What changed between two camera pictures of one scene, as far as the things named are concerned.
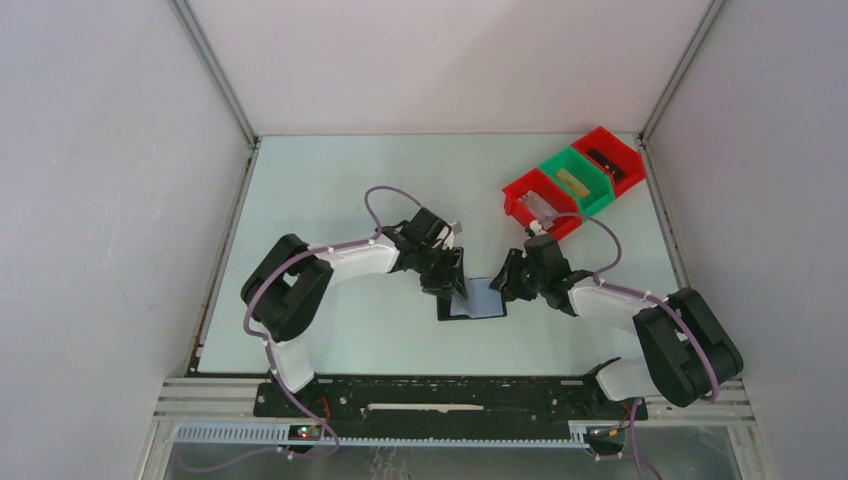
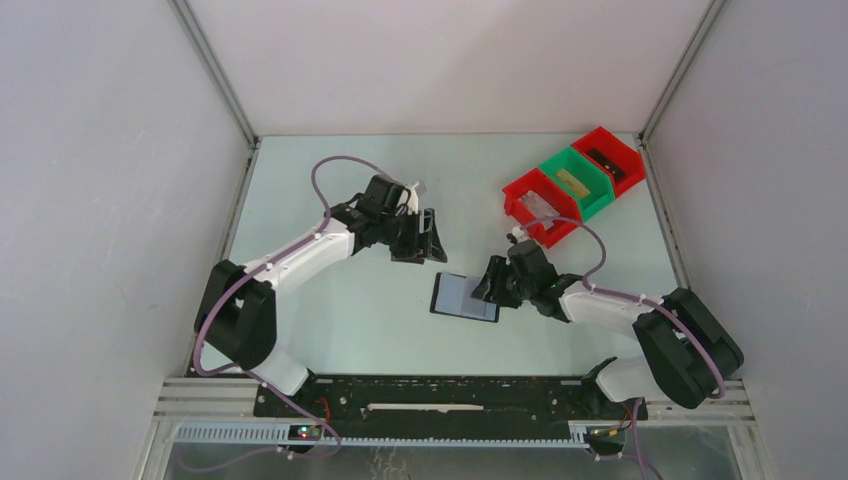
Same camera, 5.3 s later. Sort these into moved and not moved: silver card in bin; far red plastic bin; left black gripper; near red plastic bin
Moved: left black gripper
Not moved: far red plastic bin; silver card in bin; near red plastic bin
